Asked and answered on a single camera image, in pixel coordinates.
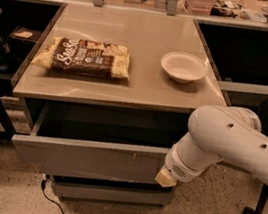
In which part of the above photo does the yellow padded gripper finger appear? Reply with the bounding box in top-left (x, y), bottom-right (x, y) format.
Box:
top-left (155, 165), bottom-right (177, 188)

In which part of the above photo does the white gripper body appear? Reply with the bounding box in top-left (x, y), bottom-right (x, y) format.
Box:
top-left (164, 144), bottom-right (204, 183)

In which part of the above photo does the grey top drawer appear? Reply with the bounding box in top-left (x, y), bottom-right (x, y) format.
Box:
top-left (13, 101), bottom-right (185, 184)

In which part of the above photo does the grey drawer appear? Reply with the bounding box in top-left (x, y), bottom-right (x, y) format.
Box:
top-left (13, 101), bottom-right (185, 184)
top-left (50, 175), bottom-right (174, 207)

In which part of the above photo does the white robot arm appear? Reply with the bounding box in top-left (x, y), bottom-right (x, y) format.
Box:
top-left (155, 105), bottom-right (268, 188)

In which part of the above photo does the grey bottom drawer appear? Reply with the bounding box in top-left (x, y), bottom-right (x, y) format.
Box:
top-left (50, 175), bottom-right (174, 207)

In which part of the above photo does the grey drawer cabinet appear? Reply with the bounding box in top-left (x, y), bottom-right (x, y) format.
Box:
top-left (3, 0), bottom-right (246, 165)

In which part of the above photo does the white paper bowl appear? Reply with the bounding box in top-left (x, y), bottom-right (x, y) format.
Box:
top-left (160, 51), bottom-right (207, 84)

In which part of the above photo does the grey metal shelf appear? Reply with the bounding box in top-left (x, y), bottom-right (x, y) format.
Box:
top-left (219, 81), bottom-right (268, 107)

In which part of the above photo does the brown yellow snack bag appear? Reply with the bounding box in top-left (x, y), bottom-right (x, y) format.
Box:
top-left (32, 36), bottom-right (130, 80)

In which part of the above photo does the pink plastic basket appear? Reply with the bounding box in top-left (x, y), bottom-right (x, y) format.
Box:
top-left (183, 0), bottom-right (216, 15)

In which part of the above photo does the black floor cable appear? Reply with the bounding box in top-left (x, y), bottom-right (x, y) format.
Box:
top-left (35, 178), bottom-right (73, 214)

